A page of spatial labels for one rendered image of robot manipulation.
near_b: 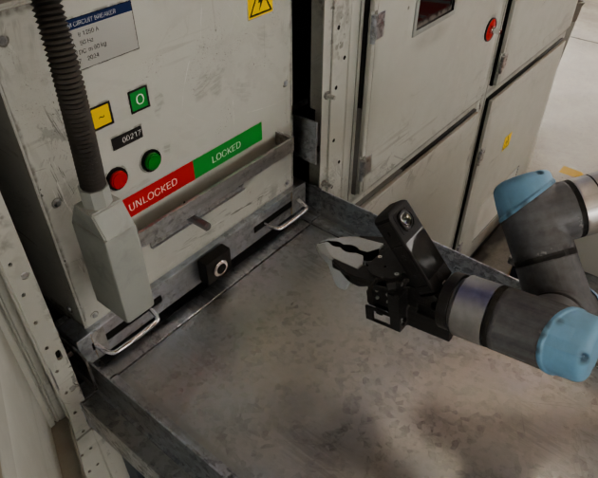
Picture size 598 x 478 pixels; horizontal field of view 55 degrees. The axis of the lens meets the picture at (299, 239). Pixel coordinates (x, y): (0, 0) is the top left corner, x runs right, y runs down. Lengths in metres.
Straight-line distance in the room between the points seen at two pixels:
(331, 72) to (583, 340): 0.64
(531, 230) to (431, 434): 0.33
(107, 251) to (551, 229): 0.53
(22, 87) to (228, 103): 0.34
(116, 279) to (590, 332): 0.54
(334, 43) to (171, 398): 0.64
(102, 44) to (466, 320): 0.53
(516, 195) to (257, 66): 0.46
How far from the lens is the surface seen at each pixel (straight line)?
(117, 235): 0.72
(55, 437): 0.94
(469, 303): 0.68
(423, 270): 0.70
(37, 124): 0.75
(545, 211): 0.75
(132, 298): 0.79
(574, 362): 0.66
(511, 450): 0.90
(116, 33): 0.78
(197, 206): 0.91
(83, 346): 0.93
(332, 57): 1.06
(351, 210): 1.14
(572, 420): 0.96
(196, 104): 0.89
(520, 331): 0.66
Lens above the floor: 1.59
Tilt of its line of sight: 40 degrees down
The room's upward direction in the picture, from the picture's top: straight up
